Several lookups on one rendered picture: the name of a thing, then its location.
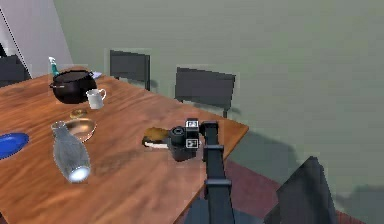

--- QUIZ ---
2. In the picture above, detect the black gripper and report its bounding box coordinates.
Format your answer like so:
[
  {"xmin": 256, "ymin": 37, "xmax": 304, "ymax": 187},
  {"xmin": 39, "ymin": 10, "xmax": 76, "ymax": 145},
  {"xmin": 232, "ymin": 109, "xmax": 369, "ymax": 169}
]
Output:
[{"xmin": 142, "ymin": 125, "xmax": 198, "ymax": 163}]

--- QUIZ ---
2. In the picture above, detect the bronze metal bowl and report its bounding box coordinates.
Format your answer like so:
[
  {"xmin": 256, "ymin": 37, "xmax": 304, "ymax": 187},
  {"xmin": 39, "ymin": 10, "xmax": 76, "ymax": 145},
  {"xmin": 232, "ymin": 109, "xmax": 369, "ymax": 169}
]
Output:
[{"xmin": 64, "ymin": 117, "xmax": 98, "ymax": 144}]

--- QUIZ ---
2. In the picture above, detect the clear glass bottle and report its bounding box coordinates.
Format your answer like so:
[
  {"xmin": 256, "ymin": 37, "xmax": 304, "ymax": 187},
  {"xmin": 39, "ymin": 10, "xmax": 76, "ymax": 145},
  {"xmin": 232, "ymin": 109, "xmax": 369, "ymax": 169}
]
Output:
[{"xmin": 50, "ymin": 120, "xmax": 92, "ymax": 184}]

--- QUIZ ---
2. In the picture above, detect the teal spray bottle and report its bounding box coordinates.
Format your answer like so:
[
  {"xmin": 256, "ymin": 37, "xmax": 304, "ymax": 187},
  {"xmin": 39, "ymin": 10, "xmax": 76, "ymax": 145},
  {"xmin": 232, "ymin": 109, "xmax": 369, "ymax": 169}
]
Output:
[{"xmin": 48, "ymin": 56, "xmax": 60, "ymax": 78}]

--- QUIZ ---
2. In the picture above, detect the brown wooden table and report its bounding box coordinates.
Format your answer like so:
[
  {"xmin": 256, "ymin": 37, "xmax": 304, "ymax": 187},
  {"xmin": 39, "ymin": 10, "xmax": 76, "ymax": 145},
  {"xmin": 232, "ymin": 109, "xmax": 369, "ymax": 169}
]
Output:
[{"xmin": 0, "ymin": 66, "xmax": 250, "ymax": 224}]

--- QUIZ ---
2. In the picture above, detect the dark grey chair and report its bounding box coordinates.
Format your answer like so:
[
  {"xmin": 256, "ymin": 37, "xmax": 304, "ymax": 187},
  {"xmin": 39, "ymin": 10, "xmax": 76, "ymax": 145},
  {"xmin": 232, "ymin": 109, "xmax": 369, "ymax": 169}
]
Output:
[
  {"xmin": 0, "ymin": 42, "xmax": 32, "ymax": 89},
  {"xmin": 109, "ymin": 49, "xmax": 152, "ymax": 92},
  {"xmin": 263, "ymin": 155, "xmax": 339, "ymax": 224},
  {"xmin": 174, "ymin": 66, "xmax": 237, "ymax": 119}
]

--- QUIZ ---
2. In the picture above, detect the white mug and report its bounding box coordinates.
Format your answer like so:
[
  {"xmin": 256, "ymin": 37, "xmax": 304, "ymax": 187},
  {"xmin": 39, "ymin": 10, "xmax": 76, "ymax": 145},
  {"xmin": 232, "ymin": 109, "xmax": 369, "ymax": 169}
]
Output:
[{"xmin": 85, "ymin": 88, "xmax": 108, "ymax": 111}]

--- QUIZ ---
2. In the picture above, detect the black cooking pot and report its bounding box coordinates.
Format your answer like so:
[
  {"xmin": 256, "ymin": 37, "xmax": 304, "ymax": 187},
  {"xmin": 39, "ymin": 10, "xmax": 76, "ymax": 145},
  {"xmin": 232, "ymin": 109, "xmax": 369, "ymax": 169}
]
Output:
[{"xmin": 49, "ymin": 68, "xmax": 99, "ymax": 105}]

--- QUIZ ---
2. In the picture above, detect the blue plate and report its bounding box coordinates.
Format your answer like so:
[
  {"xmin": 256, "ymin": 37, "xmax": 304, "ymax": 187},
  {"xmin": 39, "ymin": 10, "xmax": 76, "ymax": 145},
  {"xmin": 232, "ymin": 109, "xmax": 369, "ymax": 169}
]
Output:
[{"xmin": 0, "ymin": 132, "xmax": 30, "ymax": 160}]

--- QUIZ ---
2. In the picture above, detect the golden brown ring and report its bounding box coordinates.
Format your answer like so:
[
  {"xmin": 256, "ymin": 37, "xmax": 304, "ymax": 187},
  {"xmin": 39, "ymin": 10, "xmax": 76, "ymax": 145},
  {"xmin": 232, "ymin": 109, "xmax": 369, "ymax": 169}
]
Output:
[{"xmin": 69, "ymin": 108, "xmax": 89, "ymax": 120}]

